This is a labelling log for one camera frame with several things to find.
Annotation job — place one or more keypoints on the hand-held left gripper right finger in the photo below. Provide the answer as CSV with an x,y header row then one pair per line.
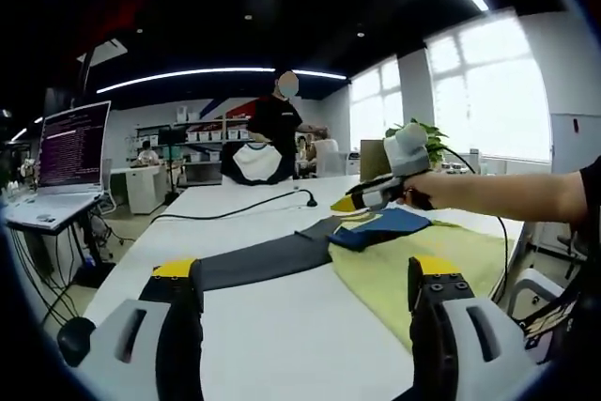
x,y
436,326

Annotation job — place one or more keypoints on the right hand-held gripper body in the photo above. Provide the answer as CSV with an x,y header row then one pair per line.
x,y
406,147

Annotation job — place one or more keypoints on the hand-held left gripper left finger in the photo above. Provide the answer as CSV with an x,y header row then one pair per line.
x,y
176,326

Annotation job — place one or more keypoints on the yellow-green grey blue garment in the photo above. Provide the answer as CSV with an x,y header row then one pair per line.
x,y
375,269

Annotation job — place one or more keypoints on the person's right hand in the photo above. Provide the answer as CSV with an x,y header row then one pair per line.
x,y
427,189

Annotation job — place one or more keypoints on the brown cardboard box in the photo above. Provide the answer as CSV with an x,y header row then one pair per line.
x,y
372,161

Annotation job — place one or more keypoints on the green potted plant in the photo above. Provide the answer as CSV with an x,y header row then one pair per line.
x,y
436,135

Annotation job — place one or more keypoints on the narrow bright window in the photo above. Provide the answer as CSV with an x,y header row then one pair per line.
x,y
375,105

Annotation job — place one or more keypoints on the white office chair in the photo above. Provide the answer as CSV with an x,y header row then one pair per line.
x,y
535,293
331,159

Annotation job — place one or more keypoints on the black round object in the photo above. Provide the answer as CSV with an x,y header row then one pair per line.
x,y
76,342

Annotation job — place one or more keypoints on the large bright window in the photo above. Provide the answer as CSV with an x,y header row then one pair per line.
x,y
493,91

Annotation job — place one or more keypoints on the black-legged laptop stand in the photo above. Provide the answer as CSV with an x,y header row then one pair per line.
x,y
96,241

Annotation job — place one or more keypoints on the black and white raglan shirt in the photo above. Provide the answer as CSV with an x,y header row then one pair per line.
x,y
256,164

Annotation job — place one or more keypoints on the white cabinet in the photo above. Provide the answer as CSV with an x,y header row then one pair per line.
x,y
141,189

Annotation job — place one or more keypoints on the person's black printed shirt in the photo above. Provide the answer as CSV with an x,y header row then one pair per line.
x,y
577,316

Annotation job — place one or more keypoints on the white board panel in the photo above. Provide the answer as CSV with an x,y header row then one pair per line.
x,y
575,175

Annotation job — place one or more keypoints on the shelf with white boxes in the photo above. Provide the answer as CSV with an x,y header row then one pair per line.
x,y
202,135

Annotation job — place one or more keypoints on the black monitor on tripod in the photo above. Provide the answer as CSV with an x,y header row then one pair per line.
x,y
171,135

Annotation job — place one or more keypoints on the white laptop with purple screen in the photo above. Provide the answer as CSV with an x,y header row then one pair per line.
x,y
70,147

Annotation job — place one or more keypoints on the ceiling air conditioner unit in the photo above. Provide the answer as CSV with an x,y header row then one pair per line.
x,y
105,49

